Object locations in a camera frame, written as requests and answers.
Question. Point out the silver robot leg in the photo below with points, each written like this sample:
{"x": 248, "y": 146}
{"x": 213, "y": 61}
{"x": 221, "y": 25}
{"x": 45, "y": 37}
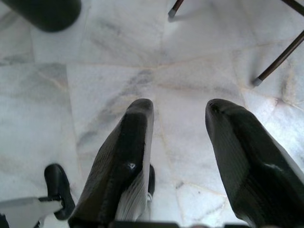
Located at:
{"x": 21, "y": 206}

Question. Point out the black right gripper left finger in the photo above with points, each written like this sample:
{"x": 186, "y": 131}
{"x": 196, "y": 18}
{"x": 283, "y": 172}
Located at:
{"x": 118, "y": 152}

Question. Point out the brown metal chair leg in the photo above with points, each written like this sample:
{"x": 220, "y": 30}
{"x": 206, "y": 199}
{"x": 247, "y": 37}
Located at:
{"x": 176, "y": 6}
{"x": 280, "y": 57}
{"x": 293, "y": 4}

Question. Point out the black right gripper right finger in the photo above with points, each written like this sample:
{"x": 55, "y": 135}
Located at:
{"x": 247, "y": 156}

